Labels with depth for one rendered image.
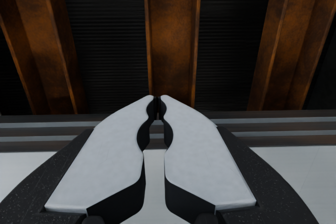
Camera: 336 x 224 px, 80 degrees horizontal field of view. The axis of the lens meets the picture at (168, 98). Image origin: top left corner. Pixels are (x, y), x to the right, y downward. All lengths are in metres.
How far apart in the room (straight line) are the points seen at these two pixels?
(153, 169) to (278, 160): 0.15
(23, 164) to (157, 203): 0.16
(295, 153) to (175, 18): 0.26
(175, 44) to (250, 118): 0.18
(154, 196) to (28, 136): 0.17
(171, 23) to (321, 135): 0.26
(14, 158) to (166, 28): 0.28
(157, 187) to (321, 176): 0.20
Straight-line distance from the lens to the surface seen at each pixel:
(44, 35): 0.42
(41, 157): 0.27
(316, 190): 0.34
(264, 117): 0.28
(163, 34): 0.36
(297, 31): 0.43
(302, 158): 0.29
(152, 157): 0.24
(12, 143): 0.30
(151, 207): 0.30
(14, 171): 0.30
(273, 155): 0.27
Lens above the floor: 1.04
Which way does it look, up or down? 63 degrees down
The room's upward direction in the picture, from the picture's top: 177 degrees clockwise
